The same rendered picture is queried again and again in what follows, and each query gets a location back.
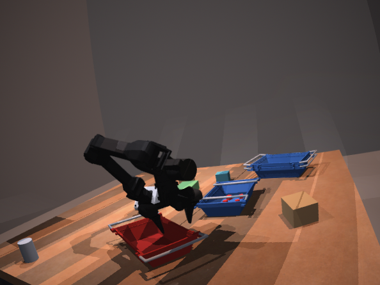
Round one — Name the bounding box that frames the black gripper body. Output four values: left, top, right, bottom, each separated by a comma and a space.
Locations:
138, 180, 203, 218

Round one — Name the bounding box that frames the small brown cube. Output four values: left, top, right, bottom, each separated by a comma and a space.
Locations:
281, 191, 319, 228

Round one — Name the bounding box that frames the blue plastic tray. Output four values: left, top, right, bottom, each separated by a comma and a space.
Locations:
194, 177, 261, 217
244, 151, 317, 168

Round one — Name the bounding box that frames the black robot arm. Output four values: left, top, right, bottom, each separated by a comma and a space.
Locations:
84, 134, 197, 211

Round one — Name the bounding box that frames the light blue cube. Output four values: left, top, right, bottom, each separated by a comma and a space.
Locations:
215, 171, 230, 182

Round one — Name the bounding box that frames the dark grey cylinder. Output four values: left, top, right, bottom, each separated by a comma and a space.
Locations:
17, 238, 39, 263

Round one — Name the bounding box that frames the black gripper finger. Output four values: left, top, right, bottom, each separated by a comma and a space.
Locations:
149, 214, 164, 234
184, 200, 199, 223

